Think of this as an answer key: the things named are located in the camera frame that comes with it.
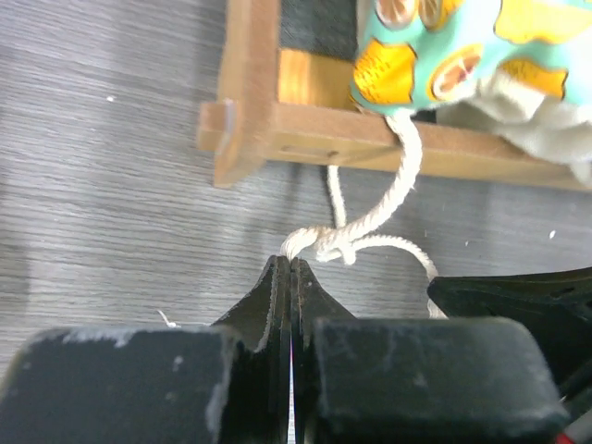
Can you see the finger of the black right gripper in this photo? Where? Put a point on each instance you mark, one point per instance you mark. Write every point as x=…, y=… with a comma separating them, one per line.
x=554, y=307

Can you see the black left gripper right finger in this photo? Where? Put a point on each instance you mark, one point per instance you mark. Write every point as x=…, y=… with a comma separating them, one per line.
x=462, y=380

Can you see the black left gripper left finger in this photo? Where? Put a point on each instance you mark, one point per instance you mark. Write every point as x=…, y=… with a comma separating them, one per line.
x=223, y=383

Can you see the lemon print pet mattress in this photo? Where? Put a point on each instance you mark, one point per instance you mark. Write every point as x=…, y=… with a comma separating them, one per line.
x=518, y=69

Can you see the wooden pet bed frame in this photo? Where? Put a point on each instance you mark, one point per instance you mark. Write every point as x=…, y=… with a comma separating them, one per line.
x=275, y=104

